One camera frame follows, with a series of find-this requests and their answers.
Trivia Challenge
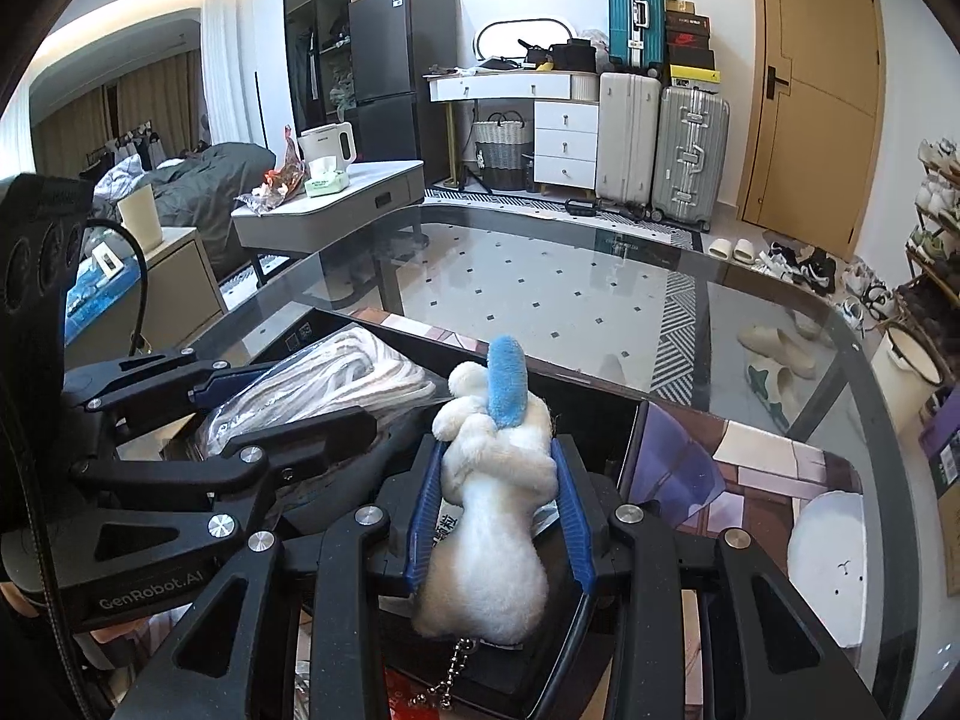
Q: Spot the white plush toy blue ear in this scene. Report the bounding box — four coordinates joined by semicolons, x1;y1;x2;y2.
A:
412;335;558;647

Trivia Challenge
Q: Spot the black cardboard box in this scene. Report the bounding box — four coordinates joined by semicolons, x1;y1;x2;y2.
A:
110;302;648;720

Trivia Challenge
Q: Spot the white cord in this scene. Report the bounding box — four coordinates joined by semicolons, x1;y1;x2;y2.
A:
190;322;441;460

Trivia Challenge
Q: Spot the red white snack packet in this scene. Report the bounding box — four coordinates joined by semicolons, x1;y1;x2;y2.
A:
384;671;443;720

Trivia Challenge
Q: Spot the person's left hand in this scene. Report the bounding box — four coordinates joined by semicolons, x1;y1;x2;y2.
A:
0;578;175;646

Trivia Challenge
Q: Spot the beige side cabinet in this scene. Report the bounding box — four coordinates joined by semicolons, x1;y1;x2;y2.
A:
62;224;228;371

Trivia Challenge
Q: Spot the beige cup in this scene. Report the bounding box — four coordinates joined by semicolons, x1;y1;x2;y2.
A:
117;184;163;254

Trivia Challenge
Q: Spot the dark grey blanket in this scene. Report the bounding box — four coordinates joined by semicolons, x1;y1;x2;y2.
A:
140;142;277;281

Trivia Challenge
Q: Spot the red snack bag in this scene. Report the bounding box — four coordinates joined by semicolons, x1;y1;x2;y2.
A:
235;125;306;215

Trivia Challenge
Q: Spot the green tissue pack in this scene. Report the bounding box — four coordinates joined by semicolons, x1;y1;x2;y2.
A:
304;156;350;199

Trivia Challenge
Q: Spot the grey coffee table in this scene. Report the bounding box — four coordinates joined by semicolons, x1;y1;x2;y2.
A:
231;160;425;307

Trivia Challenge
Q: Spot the white electric kettle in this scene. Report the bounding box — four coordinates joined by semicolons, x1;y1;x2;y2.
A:
298;122;356;172

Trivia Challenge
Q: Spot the white bucket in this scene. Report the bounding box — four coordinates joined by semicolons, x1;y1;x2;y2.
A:
871;322;944;434

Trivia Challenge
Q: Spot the brown cardboard box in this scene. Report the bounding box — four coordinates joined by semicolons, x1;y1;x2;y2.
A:
937;481;960;596

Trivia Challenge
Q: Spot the woven basket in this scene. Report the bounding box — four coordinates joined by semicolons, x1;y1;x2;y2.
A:
472;110;534;190

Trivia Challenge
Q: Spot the purple box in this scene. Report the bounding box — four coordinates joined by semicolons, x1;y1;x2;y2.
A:
919;388;960;497

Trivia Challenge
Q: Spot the silver suitcase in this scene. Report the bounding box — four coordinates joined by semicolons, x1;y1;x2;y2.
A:
651;86;731;232

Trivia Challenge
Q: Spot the black refrigerator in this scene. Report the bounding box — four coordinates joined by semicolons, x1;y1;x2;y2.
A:
350;0;457;184

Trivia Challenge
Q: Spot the wooden shoe rack with shoes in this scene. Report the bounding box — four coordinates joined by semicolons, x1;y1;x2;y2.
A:
896;138;960;382

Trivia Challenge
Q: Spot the dark glass cabinet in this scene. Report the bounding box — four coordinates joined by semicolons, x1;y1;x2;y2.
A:
283;0;356;133

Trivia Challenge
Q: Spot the white dressing table with drawers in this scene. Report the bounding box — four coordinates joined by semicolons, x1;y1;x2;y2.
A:
427;70;599;192

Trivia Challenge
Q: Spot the white suitcase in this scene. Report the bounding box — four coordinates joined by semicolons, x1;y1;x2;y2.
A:
596;71;662;208

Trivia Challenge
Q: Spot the wooden door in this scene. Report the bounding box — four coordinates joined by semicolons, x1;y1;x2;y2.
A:
739;0;885;260

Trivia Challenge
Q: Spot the oval mirror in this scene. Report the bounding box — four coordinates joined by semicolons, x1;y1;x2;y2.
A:
472;18;574;64

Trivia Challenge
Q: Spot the stack of shoe boxes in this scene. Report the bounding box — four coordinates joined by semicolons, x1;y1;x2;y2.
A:
665;0;721;94

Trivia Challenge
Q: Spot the teal suitcase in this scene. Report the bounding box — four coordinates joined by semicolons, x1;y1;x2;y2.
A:
608;0;669;80

